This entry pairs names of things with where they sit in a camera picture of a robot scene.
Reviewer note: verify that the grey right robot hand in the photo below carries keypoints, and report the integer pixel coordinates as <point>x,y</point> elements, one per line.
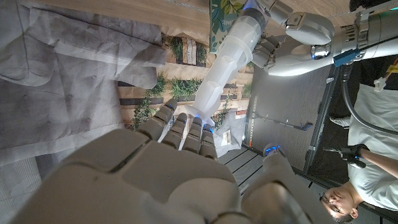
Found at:
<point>140,186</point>

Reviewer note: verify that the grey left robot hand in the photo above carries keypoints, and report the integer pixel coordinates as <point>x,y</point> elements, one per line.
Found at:
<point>308,31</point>

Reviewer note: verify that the large clear plastic syringe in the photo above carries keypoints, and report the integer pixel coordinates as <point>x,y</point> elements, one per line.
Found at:
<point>230,53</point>

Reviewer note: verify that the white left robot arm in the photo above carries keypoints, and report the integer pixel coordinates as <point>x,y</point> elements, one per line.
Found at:
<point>379,31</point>

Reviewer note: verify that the teal leaf print tissue box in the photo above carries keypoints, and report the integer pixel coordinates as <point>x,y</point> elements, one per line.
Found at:
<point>220,21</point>

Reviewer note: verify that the dark metal lever bar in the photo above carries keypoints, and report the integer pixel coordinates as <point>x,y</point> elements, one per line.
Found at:
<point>289,124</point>

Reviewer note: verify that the person in white shirt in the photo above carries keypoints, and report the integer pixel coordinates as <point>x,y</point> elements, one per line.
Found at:
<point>382,105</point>

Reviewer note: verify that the black handheld controller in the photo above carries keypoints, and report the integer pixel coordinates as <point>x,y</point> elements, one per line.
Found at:
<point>349,154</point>

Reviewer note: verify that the left wrist camera blue mount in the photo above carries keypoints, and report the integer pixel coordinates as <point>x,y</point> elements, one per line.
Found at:
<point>346,57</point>

